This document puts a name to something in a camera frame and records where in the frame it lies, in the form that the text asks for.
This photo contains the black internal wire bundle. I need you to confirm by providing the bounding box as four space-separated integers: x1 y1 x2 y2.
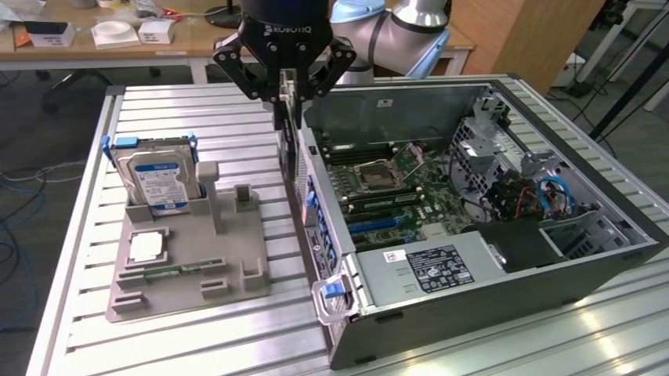
459 172 542 222

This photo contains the grey power supply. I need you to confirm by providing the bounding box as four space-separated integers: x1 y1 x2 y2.
354 230 513 309

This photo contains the wooden desk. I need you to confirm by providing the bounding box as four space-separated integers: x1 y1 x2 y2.
0 0 478 85

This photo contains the blue floor cable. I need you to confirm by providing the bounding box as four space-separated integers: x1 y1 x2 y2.
0 172 48 334

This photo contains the green RAM stick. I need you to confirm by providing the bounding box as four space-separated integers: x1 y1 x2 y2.
142 264 210 280

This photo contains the black open PC case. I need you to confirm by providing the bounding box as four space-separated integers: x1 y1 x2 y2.
275 76 669 371

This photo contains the black tripod pole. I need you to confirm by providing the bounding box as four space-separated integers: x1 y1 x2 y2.
588 0 669 142

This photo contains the black chair base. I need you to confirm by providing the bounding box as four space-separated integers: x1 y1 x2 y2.
39 70 114 114

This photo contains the black plastic air shroud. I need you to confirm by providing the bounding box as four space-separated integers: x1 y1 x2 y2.
478 218 569 274

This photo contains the silver chipset heatsink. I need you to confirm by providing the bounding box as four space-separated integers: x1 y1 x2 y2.
417 223 450 240

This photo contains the white box with round recess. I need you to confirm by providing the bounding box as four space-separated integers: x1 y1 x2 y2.
91 21 142 50

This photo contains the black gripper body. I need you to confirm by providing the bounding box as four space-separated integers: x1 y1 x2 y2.
238 0 335 70

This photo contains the hard disk with blue carrier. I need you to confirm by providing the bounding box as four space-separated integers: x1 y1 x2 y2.
98 132 206 217

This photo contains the green motherboard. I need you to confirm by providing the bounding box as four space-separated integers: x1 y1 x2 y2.
313 132 490 254

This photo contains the grey parts rack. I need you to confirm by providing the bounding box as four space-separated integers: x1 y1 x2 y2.
103 159 274 326

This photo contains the blue wire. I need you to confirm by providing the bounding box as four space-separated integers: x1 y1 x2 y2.
537 175 580 219

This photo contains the grey metal disk bay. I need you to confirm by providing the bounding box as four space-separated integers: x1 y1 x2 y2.
449 96 524 193
541 211 628 262

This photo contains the CPU socket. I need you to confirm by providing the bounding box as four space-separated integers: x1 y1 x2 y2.
354 161 402 193

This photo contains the small white box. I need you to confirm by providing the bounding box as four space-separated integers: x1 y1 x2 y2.
138 20 176 45

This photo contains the green graphics card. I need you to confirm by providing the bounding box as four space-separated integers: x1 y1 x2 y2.
272 68 306 185

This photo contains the black lamp base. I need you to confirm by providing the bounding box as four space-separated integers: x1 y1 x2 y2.
204 0 243 29

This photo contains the silver CPU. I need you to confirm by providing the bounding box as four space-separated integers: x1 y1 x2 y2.
128 233 167 264

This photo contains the white floor box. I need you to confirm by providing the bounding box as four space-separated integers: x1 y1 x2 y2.
552 52 586 90

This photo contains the white box with black lid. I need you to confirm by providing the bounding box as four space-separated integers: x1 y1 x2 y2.
25 21 78 48

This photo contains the metal socket cover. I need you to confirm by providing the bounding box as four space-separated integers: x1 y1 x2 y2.
390 141 427 187

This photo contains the wooden cabinet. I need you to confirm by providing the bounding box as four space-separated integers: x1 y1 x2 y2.
469 0 610 95

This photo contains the clear plastic bag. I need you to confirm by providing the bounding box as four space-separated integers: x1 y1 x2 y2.
0 0 48 31

